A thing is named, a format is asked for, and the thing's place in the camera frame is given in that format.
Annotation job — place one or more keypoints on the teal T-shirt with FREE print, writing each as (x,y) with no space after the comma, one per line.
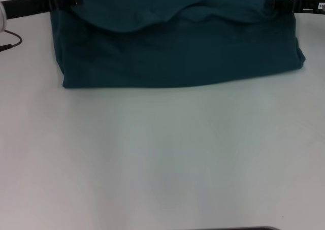
(177,49)

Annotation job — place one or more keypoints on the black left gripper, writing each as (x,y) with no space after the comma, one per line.
(28,5)

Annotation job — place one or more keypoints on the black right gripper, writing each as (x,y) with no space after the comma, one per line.
(311,4)

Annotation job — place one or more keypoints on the dark device edge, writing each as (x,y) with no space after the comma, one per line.
(254,228)

